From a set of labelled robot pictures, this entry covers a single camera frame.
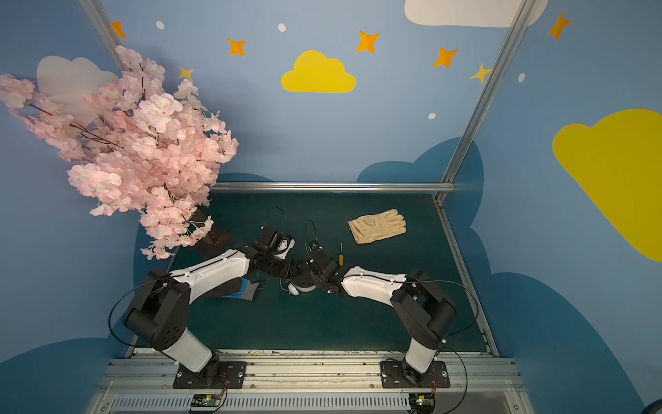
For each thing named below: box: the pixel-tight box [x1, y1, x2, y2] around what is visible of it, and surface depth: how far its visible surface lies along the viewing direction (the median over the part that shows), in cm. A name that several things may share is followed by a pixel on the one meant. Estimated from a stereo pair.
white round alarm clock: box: [287, 271, 317, 296], surface depth 90 cm
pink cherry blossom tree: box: [0, 47, 239, 260], surface depth 65 cm
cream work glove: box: [347, 208, 407, 245], surface depth 113 cm
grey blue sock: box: [220, 277, 260, 302], surface depth 92 cm
